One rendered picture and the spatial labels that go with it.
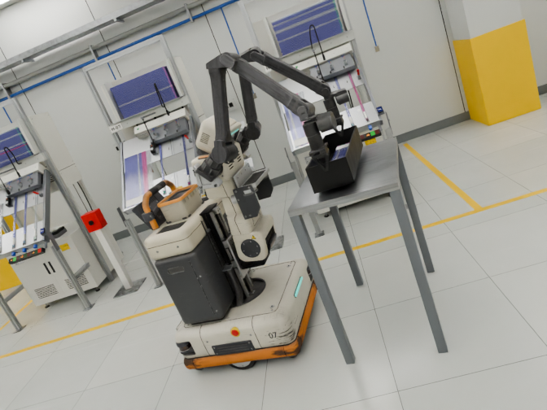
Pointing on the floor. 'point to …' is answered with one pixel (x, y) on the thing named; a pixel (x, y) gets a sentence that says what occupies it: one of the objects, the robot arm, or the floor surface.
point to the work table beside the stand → (378, 166)
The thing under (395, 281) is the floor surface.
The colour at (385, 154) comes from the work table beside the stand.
